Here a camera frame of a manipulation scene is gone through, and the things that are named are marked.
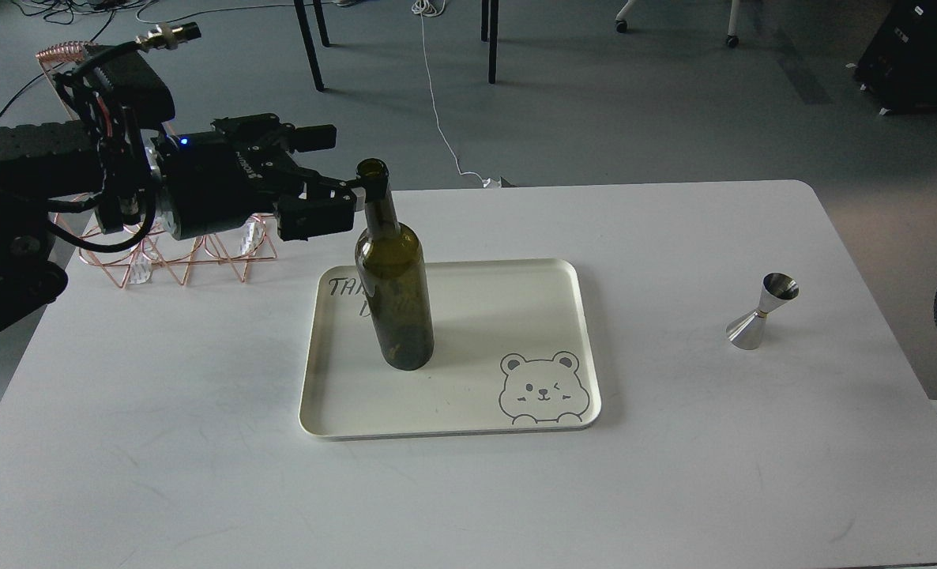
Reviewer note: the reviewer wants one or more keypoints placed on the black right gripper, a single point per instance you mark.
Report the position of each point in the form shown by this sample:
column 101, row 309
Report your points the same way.
column 213, row 181

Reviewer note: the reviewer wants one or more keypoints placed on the dark green wine bottle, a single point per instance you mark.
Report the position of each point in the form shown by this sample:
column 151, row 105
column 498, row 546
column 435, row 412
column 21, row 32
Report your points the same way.
column 389, row 263

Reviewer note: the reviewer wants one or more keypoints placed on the silver steel jigger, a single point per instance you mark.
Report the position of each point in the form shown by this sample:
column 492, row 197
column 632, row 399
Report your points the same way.
column 747, row 331

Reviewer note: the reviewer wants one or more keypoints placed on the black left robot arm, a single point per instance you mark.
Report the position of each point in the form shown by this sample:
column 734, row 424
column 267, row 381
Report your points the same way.
column 87, row 181

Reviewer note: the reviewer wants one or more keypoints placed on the black table legs left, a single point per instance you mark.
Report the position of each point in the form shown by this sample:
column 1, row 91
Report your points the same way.
column 307, row 34

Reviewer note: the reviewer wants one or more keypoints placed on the black table legs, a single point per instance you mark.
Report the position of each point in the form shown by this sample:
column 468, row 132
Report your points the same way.
column 489, row 33
column 307, row 34

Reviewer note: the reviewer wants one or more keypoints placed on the black table legs right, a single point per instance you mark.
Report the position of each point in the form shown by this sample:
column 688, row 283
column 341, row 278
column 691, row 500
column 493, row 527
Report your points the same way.
column 489, row 33

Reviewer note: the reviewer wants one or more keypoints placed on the cream tray with bear print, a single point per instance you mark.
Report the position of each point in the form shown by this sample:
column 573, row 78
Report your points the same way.
column 512, row 353

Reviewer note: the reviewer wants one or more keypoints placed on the white chair base with casters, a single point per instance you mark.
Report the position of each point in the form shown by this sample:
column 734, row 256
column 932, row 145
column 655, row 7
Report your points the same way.
column 678, row 14

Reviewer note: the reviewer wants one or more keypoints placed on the black box on floor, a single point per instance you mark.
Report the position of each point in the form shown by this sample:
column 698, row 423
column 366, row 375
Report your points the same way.
column 900, row 64

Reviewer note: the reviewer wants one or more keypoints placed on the copper wire bottle rack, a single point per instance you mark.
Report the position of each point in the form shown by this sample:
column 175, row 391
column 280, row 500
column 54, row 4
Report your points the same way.
column 136, row 265

